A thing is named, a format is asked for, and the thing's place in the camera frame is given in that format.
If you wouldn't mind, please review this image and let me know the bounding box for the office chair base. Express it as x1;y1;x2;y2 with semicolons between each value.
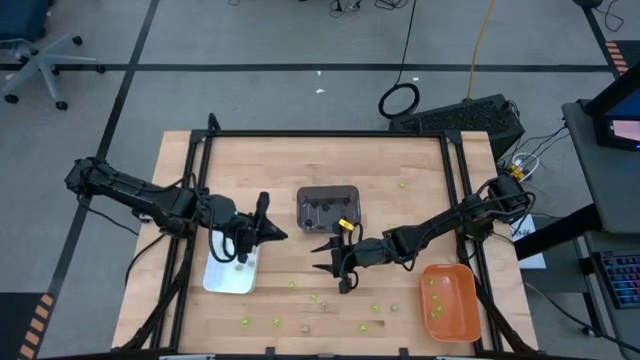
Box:
0;0;107;112

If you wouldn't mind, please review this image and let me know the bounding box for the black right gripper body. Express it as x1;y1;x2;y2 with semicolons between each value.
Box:
330;221;397;296

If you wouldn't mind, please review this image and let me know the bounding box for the white paper sheet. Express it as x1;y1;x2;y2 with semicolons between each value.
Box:
508;213;547;271

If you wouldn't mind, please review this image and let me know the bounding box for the white plastic bin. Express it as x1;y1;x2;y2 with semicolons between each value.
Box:
202;229;262;295

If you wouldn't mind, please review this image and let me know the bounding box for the white cable bundle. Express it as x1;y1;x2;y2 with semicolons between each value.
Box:
504;151;541;182

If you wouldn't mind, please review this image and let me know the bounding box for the orange plastic bin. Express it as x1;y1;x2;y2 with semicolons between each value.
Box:
419;263;483;344

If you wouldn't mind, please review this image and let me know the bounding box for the grey side desk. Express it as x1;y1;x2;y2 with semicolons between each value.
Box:
561;98;640;236

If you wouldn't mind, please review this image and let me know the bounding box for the black monitor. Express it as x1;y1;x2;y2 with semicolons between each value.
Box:
583;62;640;152

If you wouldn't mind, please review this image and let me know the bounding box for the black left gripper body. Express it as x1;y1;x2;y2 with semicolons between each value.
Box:
209;192;271;265

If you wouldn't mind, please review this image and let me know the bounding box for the black coiled cable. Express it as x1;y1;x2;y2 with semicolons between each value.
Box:
377;0;422;121

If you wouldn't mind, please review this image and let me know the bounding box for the yellow hanging cable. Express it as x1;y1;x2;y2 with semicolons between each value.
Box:
465;0;497;101

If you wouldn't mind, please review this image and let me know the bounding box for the backlit computer keyboard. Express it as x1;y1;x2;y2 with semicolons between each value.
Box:
593;248;640;310

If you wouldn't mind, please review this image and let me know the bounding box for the dark grey keyboard desk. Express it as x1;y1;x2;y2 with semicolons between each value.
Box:
582;230;640;360

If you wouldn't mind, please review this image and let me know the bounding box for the black perforated computer case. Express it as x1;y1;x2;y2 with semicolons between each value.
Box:
388;93;526;162

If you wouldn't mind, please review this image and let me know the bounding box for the dark grey translucent bin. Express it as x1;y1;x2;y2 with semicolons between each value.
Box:
296;185;363;235

